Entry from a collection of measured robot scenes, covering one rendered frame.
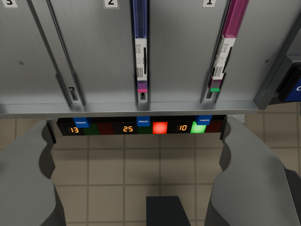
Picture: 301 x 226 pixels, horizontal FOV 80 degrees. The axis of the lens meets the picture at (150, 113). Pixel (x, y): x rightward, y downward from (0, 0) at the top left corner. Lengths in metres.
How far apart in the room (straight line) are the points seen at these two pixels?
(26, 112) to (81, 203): 0.89
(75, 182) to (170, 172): 0.53
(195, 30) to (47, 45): 0.19
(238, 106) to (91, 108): 0.24
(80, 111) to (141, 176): 0.81
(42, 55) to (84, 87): 0.07
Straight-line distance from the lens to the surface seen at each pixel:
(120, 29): 0.25
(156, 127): 0.37
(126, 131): 0.38
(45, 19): 0.27
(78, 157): 1.11
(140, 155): 1.04
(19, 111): 0.36
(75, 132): 0.40
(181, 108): 0.30
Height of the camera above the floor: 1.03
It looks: 87 degrees down
